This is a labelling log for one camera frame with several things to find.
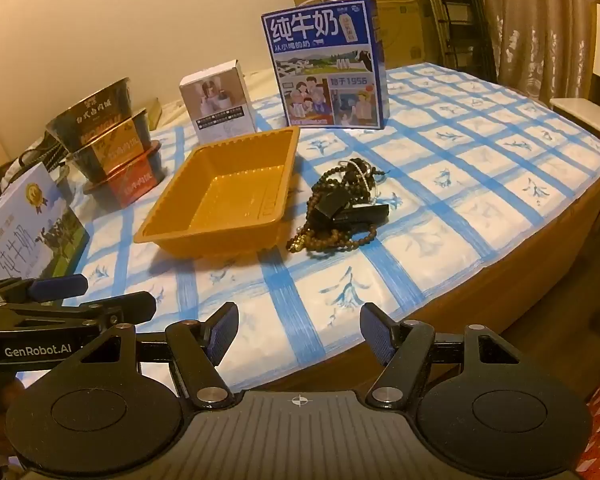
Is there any dark bead necklace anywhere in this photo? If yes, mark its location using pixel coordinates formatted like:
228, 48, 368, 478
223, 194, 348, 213
307, 159, 376, 206

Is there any white milk box with cows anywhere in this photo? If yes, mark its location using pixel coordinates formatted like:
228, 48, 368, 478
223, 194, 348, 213
0, 162, 90, 286

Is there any wooden table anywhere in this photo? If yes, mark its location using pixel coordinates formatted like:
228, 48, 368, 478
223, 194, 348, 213
360, 165, 600, 348

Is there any white pearl necklace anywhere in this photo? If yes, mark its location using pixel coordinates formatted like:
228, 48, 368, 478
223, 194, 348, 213
349, 159, 382, 198

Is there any blue checked tablecloth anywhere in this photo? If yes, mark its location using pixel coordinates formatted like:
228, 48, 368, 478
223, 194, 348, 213
70, 62, 600, 396

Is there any white chair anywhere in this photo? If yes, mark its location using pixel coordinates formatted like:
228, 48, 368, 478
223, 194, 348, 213
550, 2, 600, 136

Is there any brown bead necklace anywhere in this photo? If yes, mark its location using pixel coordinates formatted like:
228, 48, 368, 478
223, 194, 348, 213
286, 224, 379, 257

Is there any yellow label instant rice bowl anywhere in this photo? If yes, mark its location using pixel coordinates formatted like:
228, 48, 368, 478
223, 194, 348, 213
65, 107, 153, 181

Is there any blue milk carton box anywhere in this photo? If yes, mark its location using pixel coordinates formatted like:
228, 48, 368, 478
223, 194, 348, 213
261, 0, 391, 131

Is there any beige curtain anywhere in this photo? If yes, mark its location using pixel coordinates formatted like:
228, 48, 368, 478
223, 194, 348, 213
472, 0, 600, 106

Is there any black hair clip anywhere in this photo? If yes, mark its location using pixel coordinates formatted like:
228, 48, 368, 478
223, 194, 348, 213
330, 204, 391, 227

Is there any black square clip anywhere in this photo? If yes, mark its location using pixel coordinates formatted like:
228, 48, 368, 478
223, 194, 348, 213
311, 191, 354, 224

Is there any small white product box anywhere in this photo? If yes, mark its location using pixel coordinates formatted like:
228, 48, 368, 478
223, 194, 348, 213
179, 60, 256, 146

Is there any yellow plastic tray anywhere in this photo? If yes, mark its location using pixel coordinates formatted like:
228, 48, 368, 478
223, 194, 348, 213
134, 126, 301, 261

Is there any dark woven basket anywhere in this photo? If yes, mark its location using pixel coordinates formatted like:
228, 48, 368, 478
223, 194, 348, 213
17, 132, 70, 172

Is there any dark label instant rice bowl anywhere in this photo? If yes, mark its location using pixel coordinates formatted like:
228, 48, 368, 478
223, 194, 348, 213
45, 77, 133, 153

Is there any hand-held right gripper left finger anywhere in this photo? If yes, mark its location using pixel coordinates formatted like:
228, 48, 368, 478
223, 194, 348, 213
82, 302, 241, 408

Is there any black folding ladder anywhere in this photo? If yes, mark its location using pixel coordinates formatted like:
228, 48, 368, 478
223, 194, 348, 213
420, 0, 498, 83

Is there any red label instant rice bowl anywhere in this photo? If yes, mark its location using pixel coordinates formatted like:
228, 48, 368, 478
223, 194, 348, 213
82, 140, 165, 209

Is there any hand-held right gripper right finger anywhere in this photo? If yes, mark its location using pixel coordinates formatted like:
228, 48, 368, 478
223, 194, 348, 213
360, 302, 523, 408

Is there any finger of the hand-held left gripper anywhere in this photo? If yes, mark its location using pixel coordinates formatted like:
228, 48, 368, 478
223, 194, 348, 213
0, 274, 88, 308
0, 291, 157, 333

